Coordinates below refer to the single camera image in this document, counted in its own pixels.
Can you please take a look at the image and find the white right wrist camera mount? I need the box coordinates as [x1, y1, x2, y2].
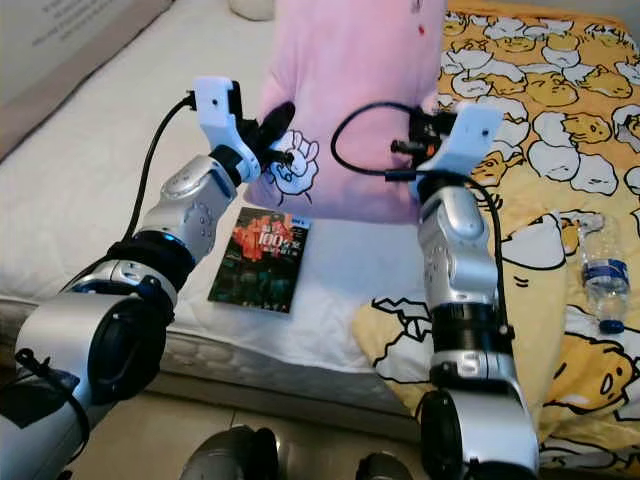
[430, 102, 504, 179]

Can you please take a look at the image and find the pink cartoon pillow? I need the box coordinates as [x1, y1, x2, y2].
[245, 0, 449, 223]

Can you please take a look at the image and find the grey robot left leg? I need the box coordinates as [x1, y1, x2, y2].
[180, 425, 279, 480]

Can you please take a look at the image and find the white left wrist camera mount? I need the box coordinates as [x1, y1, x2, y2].
[193, 76, 246, 161]

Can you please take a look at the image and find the yellow cartoon egg blanket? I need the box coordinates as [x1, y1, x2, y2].
[350, 0, 640, 476]

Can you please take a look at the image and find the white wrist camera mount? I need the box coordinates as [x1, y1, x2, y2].
[193, 76, 246, 161]
[430, 102, 504, 179]

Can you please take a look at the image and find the grey robot leg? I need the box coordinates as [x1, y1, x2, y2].
[350, 450, 413, 480]
[180, 425, 279, 480]

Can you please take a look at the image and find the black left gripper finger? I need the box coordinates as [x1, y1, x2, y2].
[254, 101, 298, 156]

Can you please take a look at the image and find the beige bed base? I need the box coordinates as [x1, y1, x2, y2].
[0, 300, 421, 441]

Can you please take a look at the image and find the beige padded bed board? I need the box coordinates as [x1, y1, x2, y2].
[0, 0, 176, 131]

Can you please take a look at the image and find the dark book with red cover art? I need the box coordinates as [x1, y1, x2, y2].
[208, 206, 313, 316]

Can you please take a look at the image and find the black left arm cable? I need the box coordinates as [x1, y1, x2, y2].
[143, 92, 196, 241]

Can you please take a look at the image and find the white quilted mattress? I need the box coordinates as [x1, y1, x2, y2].
[0, 0, 371, 376]

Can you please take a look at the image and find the grey robot right leg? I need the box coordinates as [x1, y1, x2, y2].
[350, 450, 413, 480]

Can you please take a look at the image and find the clear plastic water bottle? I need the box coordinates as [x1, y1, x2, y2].
[575, 213, 633, 336]

